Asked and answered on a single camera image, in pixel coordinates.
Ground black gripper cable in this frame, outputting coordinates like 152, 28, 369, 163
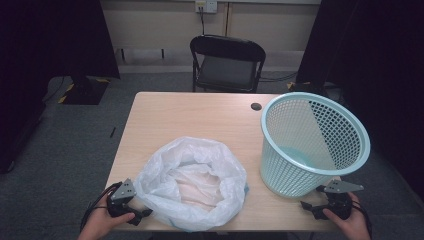
351, 199, 374, 240
79, 181, 123, 232

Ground black curtain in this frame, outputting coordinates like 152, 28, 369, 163
295, 0, 424, 201
0, 0, 121, 174

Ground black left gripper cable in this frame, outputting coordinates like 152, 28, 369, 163
79, 181, 123, 232

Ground white wall outlet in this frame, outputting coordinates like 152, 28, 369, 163
194, 0, 218, 14

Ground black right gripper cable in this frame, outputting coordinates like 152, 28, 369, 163
351, 199, 374, 240

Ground black folding chair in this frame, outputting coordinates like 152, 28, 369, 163
189, 34, 267, 94

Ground black floor cable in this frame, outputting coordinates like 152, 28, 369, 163
259, 71, 298, 84

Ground person's right hand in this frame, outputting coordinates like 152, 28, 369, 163
322, 193, 372, 240

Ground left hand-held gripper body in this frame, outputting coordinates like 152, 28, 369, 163
106, 178, 138, 218

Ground person's left hand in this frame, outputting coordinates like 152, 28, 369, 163
77, 194, 136, 240

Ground white plastic bag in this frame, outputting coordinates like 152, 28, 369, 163
133, 136, 249, 233

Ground black power cable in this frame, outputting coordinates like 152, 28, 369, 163
198, 6, 206, 36

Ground light blue mesh basket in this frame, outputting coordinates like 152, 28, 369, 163
259, 91, 372, 200

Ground black stand base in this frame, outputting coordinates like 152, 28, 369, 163
58, 75, 111, 106

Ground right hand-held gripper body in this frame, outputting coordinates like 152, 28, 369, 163
323, 179, 365, 221

